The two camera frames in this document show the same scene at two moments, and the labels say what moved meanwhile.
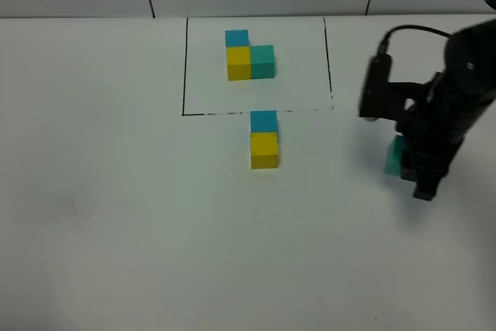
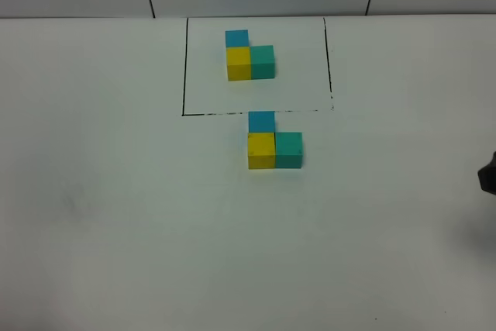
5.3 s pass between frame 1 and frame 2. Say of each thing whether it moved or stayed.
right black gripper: moved
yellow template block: stayed
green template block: stayed
